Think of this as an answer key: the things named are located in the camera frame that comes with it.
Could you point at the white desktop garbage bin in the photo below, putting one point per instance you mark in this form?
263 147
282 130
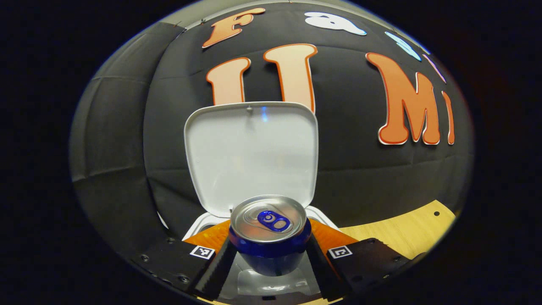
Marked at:
250 156

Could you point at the wooden desktop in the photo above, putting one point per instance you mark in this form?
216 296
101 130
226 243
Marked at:
402 233

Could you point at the black side cloth panel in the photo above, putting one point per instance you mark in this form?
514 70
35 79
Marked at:
114 140

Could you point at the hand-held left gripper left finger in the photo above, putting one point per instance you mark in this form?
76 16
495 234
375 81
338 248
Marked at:
216 271

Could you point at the black backdrop cloth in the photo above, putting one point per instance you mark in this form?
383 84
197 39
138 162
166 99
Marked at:
351 182

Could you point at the blue pop can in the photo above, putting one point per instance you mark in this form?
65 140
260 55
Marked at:
271 245

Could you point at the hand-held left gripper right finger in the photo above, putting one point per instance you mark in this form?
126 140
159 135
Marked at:
326 271

